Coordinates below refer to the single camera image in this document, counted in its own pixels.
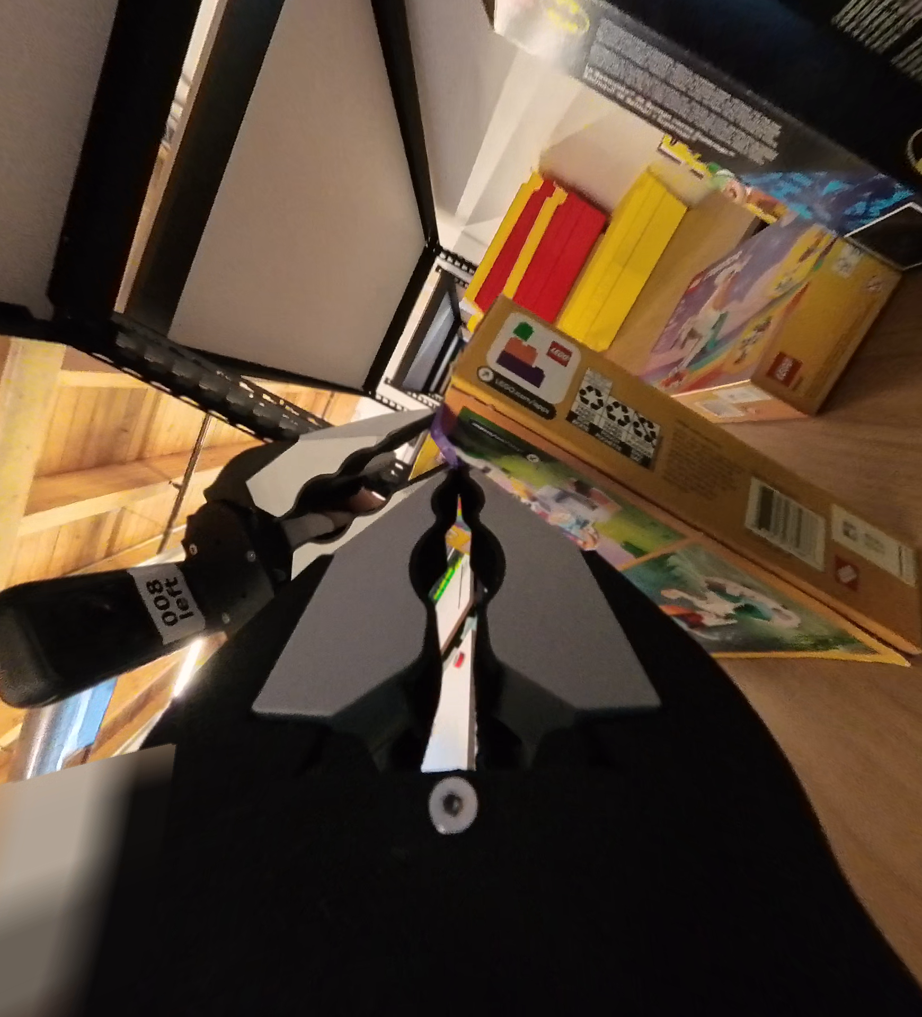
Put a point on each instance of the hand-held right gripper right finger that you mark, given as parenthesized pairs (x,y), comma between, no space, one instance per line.
(572,636)

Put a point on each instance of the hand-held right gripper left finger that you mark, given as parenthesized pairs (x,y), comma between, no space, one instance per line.
(349,636)

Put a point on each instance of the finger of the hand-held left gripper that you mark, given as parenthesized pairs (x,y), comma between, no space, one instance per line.
(317,461)
(310,552)

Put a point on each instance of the yellow unicorn toy box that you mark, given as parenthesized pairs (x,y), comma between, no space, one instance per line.
(787,318)
(707,477)

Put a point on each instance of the black metal shelf rack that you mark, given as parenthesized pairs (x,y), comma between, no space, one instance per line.
(302,199)

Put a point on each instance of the stack of red yellow bins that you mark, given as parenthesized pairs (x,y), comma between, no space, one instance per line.
(588,263)

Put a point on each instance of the black bat logo toy box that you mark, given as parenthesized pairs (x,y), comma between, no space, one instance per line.
(707,80)

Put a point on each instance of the silver ventilation duct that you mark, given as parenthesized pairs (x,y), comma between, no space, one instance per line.
(64,731)

